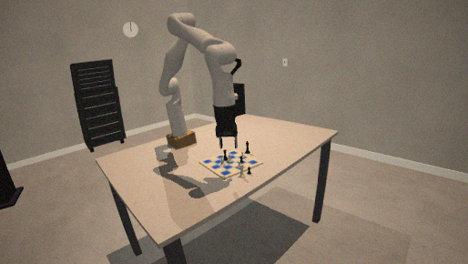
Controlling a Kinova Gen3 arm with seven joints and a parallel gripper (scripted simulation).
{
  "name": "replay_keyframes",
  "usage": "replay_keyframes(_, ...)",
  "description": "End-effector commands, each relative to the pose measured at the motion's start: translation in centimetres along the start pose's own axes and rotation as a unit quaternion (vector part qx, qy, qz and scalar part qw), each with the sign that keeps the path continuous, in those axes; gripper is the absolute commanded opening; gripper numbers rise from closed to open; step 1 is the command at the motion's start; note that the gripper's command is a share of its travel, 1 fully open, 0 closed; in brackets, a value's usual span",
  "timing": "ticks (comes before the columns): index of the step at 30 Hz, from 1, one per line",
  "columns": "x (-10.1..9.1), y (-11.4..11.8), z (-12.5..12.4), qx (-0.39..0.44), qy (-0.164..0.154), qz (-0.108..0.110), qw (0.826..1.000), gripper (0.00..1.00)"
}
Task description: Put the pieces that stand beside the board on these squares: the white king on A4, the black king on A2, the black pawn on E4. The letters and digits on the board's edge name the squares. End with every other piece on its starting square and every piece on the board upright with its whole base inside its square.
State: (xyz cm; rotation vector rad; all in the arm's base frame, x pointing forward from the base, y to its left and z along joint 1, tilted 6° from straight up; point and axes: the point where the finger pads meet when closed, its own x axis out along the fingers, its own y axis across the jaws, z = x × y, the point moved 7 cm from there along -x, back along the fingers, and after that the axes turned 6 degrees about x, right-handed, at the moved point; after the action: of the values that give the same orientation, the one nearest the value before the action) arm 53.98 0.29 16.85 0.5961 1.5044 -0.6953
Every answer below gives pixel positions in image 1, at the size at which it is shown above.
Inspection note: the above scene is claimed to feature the blue and cream chessboard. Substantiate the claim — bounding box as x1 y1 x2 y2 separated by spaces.
199 150 263 179

